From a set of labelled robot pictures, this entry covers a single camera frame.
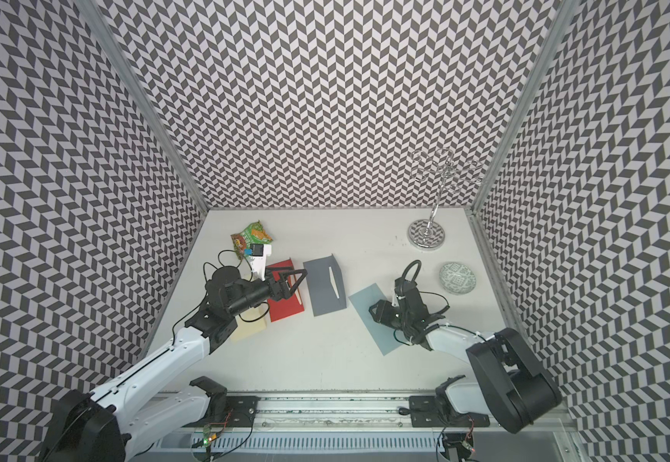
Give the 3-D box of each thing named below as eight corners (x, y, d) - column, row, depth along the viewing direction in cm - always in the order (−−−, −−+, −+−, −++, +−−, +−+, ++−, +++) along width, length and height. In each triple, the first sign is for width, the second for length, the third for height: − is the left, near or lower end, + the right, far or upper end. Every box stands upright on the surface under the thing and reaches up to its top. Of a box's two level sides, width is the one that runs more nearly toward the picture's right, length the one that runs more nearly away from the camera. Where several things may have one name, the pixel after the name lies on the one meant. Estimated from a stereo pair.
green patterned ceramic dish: (443, 297, 95) (446, 290, 91) (437, 270, 102) (440, 263, 98) (475, 297, 95) (480, 290, 91) (467, 270, 102) (471, 263, 98)
